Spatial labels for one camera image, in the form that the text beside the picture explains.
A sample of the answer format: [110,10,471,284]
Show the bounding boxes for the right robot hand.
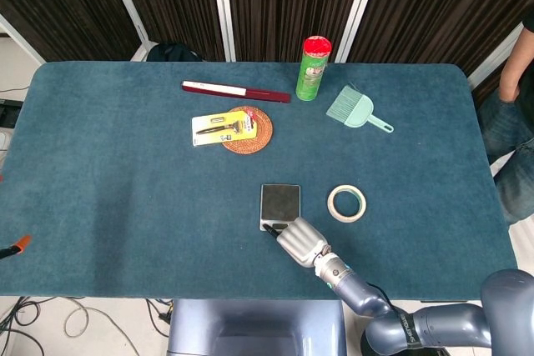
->
[262,217,334,269]

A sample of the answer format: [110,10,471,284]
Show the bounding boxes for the small digital scale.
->
[259,183,302,233]

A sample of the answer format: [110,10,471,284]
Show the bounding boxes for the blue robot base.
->
[166,298,348,356]

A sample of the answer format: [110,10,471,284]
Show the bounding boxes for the masking tape roll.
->
[326,184,368,224]

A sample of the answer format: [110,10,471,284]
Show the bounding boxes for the mint green hand brush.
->
[325,84,395,134]

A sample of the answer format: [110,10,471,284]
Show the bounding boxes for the orange woven coaster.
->
[220,105,275,155]

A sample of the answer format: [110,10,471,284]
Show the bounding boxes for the razor in yellow package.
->
[191,108,259,148]

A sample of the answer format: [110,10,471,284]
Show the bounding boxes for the green can with red lid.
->
[295,35,334,103]

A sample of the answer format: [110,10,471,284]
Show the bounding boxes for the blue table mat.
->
[0,60,521,303]

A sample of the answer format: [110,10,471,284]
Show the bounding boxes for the person in jeans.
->
[476,18,534,227]

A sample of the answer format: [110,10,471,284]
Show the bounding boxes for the black bag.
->
[146,42,202,63]

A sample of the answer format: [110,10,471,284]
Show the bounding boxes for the black floor box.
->
[0,98,23,130]

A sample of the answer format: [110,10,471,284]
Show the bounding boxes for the black cable with plug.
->
[144,298,174,338]

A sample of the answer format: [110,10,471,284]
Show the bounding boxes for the white floor cable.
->
[63,297,141,356]

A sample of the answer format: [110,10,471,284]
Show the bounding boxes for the black floor cables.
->
[0,296,45,356]

